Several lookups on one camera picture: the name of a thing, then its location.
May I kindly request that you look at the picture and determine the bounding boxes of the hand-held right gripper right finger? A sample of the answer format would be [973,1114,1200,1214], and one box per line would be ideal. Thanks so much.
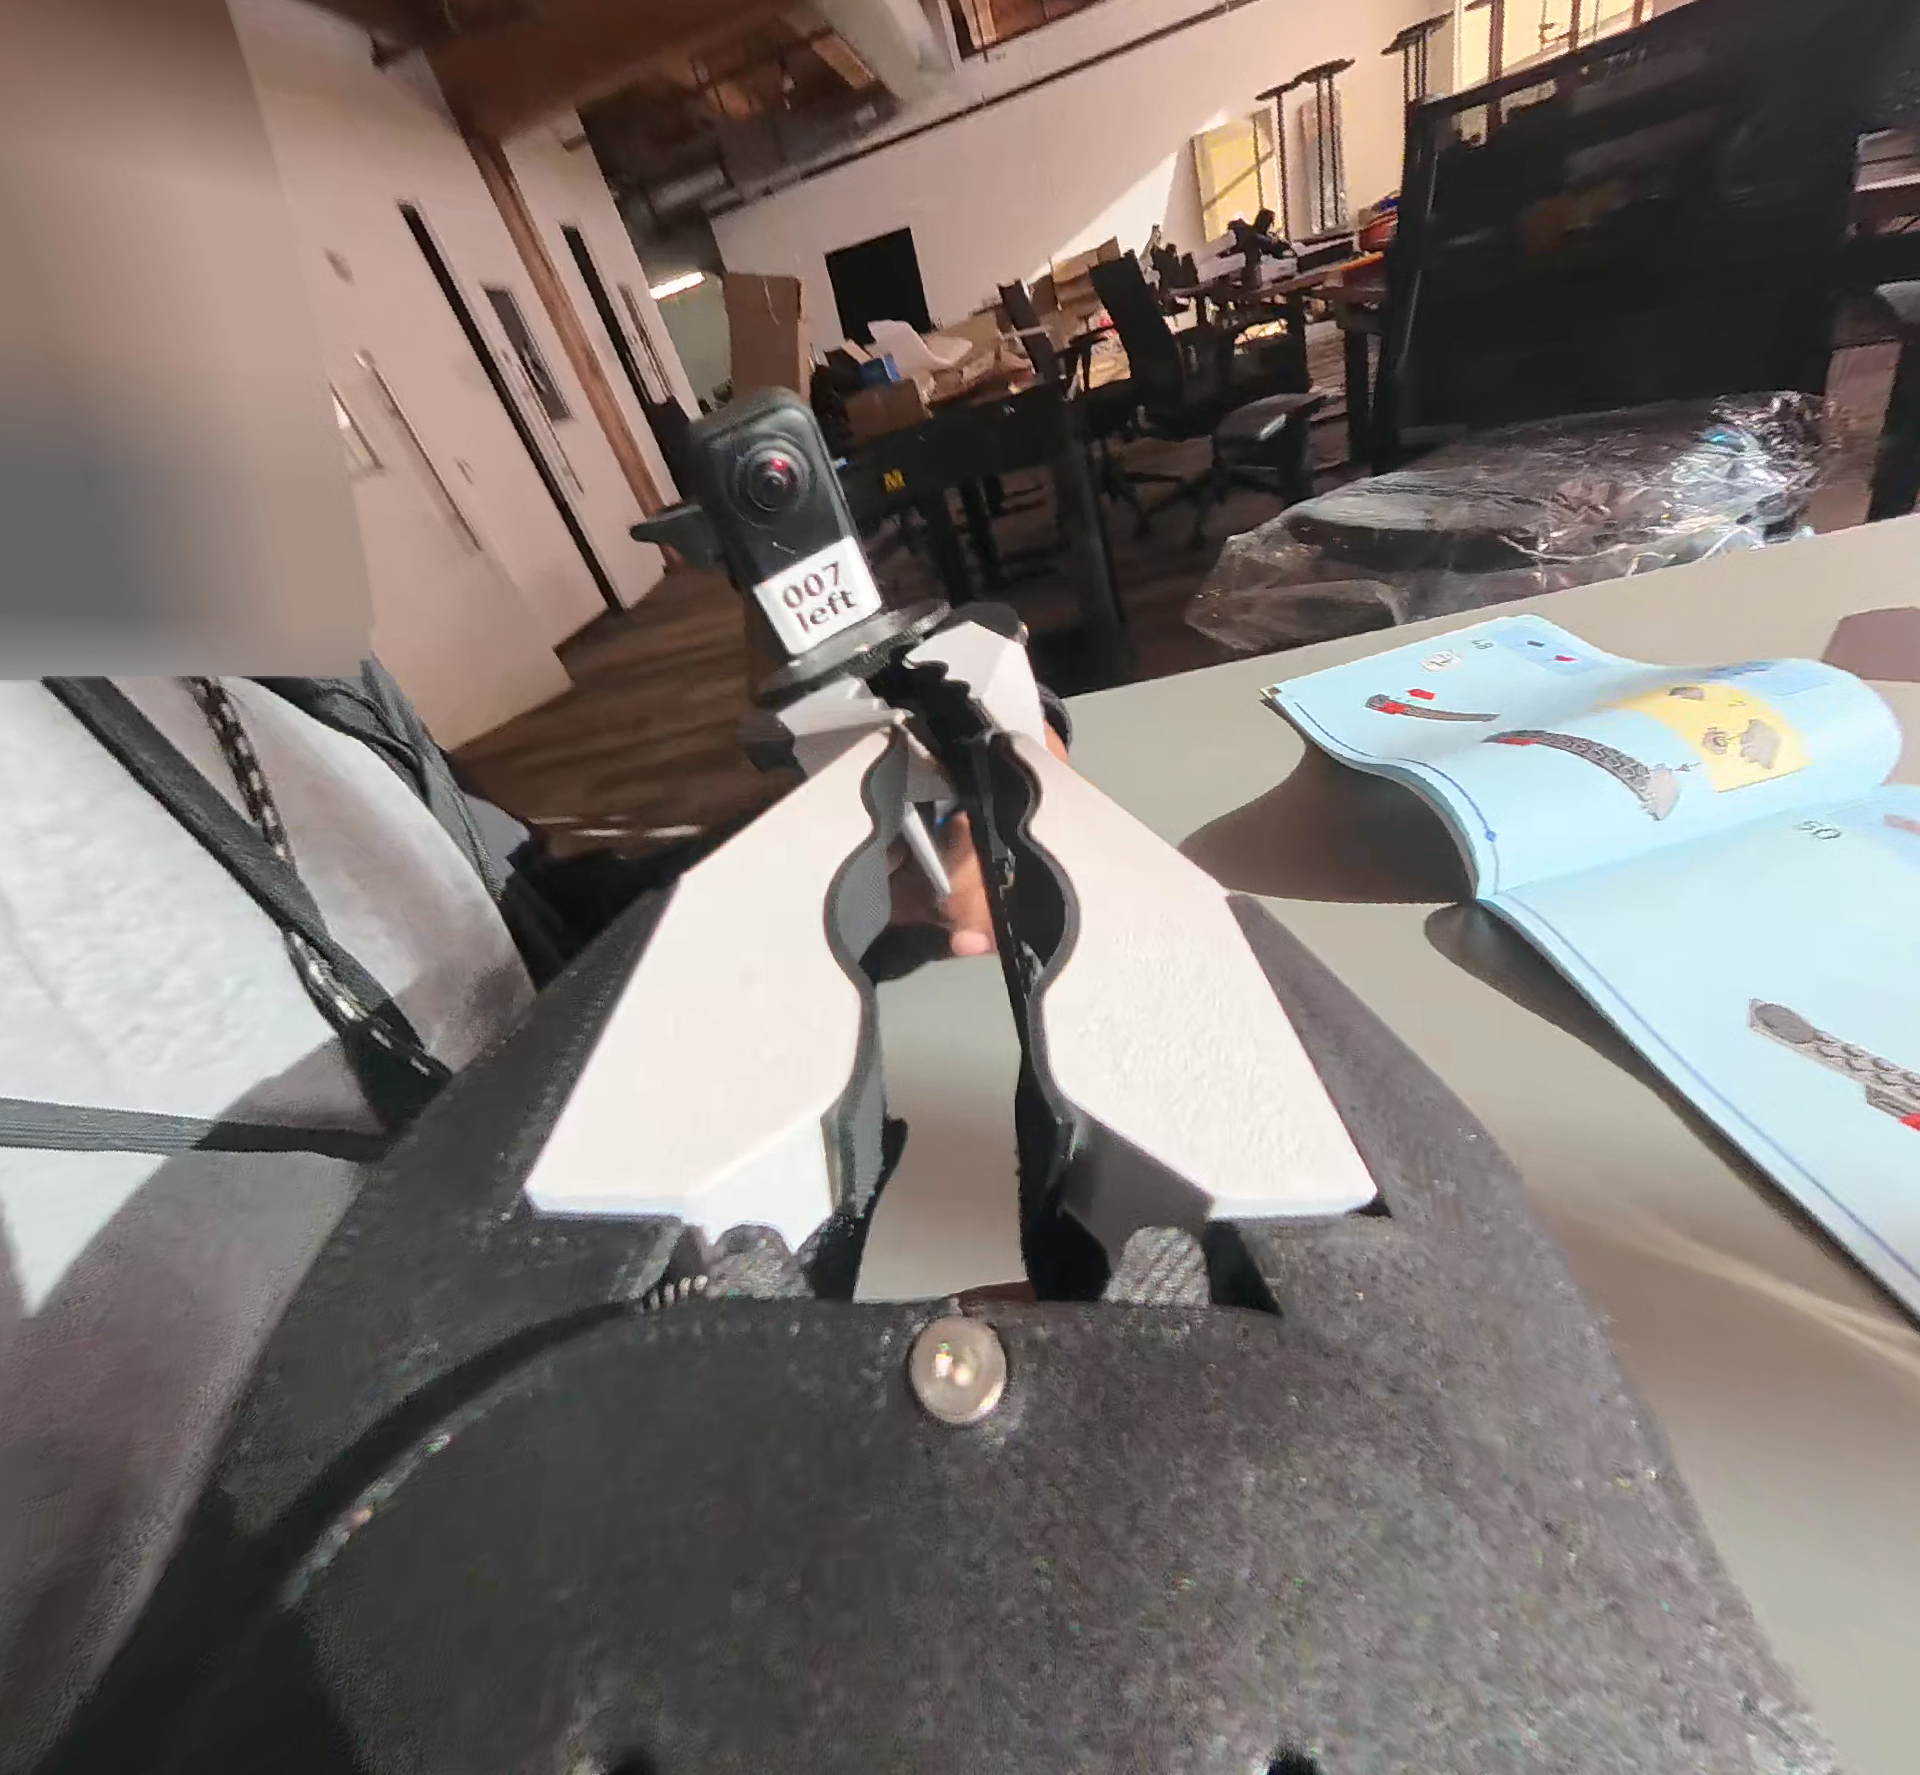
[990,728,1382,1304]

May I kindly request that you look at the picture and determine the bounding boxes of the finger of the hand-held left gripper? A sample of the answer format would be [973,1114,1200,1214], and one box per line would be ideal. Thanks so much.
[778,673,906,781]
[926,614,1046,744]

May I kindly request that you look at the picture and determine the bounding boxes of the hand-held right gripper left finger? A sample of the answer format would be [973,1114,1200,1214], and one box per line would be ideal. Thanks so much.
[522,726,909,1301]

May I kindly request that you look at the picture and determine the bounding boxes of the long black brick plate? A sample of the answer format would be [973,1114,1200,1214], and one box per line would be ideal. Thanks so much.
[878,657,1037,909]

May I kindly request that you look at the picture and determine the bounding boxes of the light blue instruction booklet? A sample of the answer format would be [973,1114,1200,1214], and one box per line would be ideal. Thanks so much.
[1263,611,1920,1320]

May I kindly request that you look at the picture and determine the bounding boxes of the grey desk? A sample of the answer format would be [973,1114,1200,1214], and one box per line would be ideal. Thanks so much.
[862,515,1920,1775]

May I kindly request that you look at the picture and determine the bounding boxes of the person's left hand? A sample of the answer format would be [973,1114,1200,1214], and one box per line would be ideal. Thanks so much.
[887,817,1003,961]

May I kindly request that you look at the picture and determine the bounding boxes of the brown cardboard box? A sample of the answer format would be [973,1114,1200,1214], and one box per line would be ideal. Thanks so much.
[720,272,815,409]

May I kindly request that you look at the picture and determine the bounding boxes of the black monitor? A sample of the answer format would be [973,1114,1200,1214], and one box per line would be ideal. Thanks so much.
[821,227,932,347]

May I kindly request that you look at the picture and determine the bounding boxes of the black office chair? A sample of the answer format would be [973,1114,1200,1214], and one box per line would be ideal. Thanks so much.
[1087,252,1329,554]

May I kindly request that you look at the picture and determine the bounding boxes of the person's dark jacket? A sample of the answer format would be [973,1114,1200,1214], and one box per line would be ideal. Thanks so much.
[256,657,541,968]

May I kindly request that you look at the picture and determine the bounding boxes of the plastic-wrapped dark bundle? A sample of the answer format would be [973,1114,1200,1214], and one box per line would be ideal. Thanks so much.
[1185,387,1854,659]

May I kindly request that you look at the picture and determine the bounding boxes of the person's grey sweatshirt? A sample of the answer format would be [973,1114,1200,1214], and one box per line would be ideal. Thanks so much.
[0,673,541,1775]

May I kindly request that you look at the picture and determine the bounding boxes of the large dark screen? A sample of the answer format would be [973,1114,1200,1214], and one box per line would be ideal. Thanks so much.
[1368,0,1920,524]

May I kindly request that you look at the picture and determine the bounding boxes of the black patterned strap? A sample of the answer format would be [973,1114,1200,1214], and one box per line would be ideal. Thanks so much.
[0,673,457,1161]

